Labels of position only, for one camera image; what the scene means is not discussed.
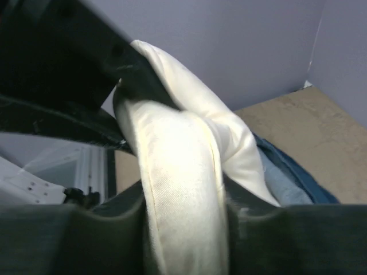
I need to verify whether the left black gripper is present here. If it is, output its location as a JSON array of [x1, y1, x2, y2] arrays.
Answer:
[[1, 1, 132, 154]]

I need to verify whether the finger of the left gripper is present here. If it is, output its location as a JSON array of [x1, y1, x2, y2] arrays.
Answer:
[[114, 45, 179, 110]]

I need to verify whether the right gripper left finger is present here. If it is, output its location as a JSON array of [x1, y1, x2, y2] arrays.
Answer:
[[1, 182, 159, 274]]

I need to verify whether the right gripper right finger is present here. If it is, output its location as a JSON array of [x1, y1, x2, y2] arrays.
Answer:
[[224, 177, 366, 274]]

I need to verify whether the blue fish-print pillowcase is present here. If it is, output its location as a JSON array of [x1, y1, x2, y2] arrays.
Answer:
[[254, 135, 339, 206]]

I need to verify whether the white pillow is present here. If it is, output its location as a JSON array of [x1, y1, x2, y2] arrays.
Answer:
[[114, 40, 278, 274]]

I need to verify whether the aluminium table frame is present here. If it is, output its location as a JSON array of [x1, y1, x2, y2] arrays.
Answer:
[[24, 142, 108, 201]]

